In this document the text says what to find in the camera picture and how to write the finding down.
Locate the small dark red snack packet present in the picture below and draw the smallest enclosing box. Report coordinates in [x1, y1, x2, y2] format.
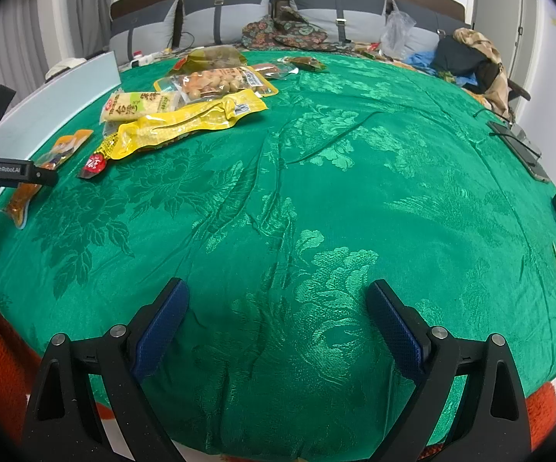
[76, 150, 110, 180]

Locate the longan packet with red label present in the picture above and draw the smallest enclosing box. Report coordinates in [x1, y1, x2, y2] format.
[154, 66, 279, 107]

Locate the plain orange snack packet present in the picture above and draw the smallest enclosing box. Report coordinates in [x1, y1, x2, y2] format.
[0, 180, 42, 228]

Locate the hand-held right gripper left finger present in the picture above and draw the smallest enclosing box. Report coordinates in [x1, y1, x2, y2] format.
[22, 276, 192, 462]

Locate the green patterned cloth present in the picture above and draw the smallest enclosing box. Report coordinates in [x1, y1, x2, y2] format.
[0, 48, 556, 459]

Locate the white and yellow snack packet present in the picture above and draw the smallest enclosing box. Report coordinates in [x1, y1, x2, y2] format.
[101, 90, 183, 123]

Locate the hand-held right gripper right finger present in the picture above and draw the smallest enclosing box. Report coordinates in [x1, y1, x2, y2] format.
[365, 279, 534, 462]

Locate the clear plastic bag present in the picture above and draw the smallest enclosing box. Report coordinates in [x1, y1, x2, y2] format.
[380, 10, 418, 61]

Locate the blue cloth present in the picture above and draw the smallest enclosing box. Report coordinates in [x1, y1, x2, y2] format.
[405, 50, 440, 76]

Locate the long yellow snack packet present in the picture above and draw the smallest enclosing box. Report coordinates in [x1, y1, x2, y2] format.
[96, 89, 269, 161]

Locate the dark brown snack packet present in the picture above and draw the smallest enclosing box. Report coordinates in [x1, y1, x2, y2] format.
[278, 56, 329, 73]

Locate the orange printed sausage packet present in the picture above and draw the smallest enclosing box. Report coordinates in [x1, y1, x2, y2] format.
[34, 129, 94, 170]

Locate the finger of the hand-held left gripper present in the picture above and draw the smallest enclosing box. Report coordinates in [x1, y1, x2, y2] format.
[31, 166, 60, 188]

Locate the olive green snack packet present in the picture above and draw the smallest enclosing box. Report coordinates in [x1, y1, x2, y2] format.
[171, 44, 249, 75]

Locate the clear packet with brown snack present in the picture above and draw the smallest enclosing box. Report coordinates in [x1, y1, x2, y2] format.
[248, 62, 300, 80]

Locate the dark floral cloth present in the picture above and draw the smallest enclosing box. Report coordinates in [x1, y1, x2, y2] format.
[242, 7, 356, 54]

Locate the black garment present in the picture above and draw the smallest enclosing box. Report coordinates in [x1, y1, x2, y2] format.
[429, 36, 500, 90]

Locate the person's orange fuzzy clothing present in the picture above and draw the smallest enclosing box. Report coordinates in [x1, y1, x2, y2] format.
[523, 380, 556, 449]

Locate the grey curtain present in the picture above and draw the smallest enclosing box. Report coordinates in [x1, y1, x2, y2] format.
[0, 0, 53, 102]

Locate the grey two-tone pillow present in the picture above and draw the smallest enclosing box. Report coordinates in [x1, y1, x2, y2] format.
[388, 0, 466, 54]
[285, 0, 388, 44]
[181, 0, 275, 46]
[109, 0, 182, 65]

